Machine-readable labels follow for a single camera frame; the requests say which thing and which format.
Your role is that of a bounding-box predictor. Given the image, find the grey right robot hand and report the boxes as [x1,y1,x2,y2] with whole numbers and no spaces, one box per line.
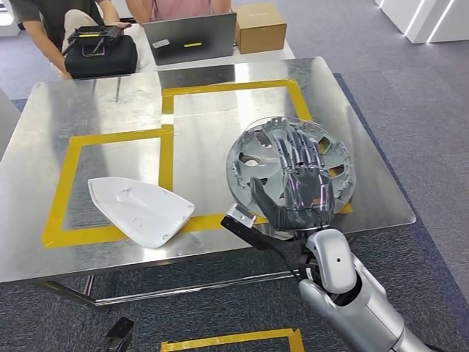
[250,127,336,233]

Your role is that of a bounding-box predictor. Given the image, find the grey plastic wheel cover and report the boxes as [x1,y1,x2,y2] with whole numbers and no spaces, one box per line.
[225,116,356,215]

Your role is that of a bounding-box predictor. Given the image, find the white plastic shell part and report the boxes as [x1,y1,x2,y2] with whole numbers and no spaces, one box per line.
[87,176,196,250]

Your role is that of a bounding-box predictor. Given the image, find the steel workbench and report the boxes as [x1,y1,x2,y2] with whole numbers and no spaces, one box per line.
[0,56,416,308]

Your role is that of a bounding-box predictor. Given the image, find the yellow tape rectangle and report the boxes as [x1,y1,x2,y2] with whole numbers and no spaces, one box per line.
[161,78,354,217]
[41,125,173,249]

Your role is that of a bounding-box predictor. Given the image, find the brown cardboard box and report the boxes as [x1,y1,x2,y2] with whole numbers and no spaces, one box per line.
[234,2,287,55]

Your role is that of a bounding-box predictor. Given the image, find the yellow floor tape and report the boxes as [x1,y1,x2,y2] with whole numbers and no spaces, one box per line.
[160,328,305,352]

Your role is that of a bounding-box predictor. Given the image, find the grey laptop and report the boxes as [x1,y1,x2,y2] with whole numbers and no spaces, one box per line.
[143,12,238,67]

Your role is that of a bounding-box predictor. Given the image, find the person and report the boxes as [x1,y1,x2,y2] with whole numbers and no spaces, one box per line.
[126,0,232,24]
[9,0,130,81]

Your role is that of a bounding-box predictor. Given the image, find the black carry bag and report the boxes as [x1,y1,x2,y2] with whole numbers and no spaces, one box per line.
[63,34,139,80]

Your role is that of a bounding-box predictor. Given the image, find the black handheld controller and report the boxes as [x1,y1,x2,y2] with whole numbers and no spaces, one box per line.
[62,25,124,56]

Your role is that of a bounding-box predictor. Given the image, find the white furniture panel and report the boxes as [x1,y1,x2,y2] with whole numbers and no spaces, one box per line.
[0,87,22,161]

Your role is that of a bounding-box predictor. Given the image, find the black camera bracket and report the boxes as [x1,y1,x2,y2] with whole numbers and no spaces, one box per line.
[220,215,312,280]

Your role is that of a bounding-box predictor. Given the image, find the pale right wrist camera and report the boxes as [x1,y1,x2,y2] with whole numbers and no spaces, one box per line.
[227,204,257,230]

